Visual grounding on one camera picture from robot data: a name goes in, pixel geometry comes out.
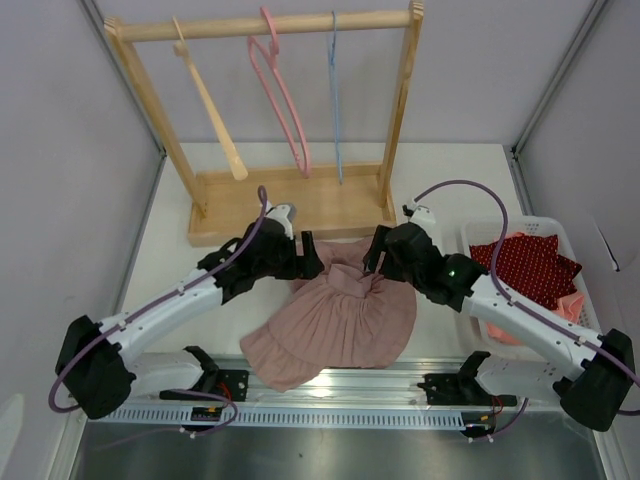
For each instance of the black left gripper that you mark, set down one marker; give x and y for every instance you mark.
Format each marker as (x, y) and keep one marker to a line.
(307, 266)

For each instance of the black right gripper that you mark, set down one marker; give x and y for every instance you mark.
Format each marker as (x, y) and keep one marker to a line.
(371, 258)

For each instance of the pink pleated skirt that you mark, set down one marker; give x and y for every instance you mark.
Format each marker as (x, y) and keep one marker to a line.
(344, 318)

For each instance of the cream plastic hanger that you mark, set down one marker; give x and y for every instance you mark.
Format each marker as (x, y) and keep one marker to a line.
(237, 167)

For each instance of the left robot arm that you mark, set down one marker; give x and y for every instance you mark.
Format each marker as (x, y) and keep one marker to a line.
(96, 363)

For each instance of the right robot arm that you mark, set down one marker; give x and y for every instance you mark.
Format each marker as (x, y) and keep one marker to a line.
(598, 369)

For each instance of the wooden clothes rack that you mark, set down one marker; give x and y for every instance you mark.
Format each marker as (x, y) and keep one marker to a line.
(221, 206)

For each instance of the red polka dot cloth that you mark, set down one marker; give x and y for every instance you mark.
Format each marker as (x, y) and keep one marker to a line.
(530, 270)

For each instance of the salmon pink cloth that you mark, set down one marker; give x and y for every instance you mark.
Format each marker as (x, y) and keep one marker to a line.
(570, 305)

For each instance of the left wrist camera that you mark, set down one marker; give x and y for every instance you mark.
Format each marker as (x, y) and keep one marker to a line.
(284, 214)

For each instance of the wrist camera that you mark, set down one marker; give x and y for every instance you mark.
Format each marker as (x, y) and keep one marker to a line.
(284, 214)
(418, 214)

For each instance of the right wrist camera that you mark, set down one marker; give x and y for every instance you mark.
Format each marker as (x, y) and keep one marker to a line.
(418, 214)

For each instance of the aluminium mounting rail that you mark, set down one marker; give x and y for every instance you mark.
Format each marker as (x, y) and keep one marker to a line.
(395, 386)

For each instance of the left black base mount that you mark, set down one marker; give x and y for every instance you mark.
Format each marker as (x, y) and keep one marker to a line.
(191, 372)

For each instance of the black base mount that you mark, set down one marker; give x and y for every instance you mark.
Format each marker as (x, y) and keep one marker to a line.
(191, 372)
(460, 388)

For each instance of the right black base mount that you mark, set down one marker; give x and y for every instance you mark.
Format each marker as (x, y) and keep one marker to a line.
(460, 388)

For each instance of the blue wire hanger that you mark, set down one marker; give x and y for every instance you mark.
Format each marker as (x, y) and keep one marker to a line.
(334, 93)

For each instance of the white slotted cable duct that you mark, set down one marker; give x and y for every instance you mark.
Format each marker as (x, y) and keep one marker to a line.
(253, 416)

